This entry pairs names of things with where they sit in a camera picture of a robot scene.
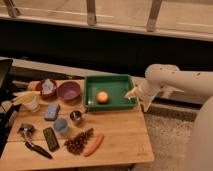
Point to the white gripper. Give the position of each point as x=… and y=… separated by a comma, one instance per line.
x=145, y=91

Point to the light blue towel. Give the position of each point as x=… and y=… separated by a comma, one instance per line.
x=47, y=87

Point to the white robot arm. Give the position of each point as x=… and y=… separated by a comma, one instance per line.
x=199, y=155

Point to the green plastic tray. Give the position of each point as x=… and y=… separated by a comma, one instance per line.
x=116, y=86

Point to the orange fruit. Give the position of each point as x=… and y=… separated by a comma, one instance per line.
x=102, y=97

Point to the orange carrot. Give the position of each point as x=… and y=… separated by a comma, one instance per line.
x=95, y=145

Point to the small metal cup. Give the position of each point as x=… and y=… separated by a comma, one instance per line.
x=76, y=117

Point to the purple bowl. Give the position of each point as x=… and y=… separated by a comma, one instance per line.
x=68, y=90

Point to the brown grape bunch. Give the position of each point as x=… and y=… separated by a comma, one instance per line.
x=77, y=144

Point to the blue plastic cup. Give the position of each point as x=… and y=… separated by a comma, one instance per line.
x=60, y=125

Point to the blue sponge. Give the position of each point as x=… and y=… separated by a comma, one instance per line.
x=52, y=112

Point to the red bowl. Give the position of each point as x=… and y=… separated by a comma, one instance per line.
x=48, y=95

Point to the black remote control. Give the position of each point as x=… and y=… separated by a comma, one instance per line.
x=51, y=139

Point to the wooden round block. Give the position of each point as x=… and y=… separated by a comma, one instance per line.
x=34, y=86

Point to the white cup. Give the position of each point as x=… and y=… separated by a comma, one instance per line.
x=32, y=104

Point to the yellow banana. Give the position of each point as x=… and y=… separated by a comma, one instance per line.
x=22, y=97

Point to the metal can opener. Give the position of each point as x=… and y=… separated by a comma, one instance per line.
x=26, y=131

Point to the black equipment at left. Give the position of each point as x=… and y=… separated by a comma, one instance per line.
x=7, y=109

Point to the black handled peeler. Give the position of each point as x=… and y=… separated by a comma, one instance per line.
x=38, y=149

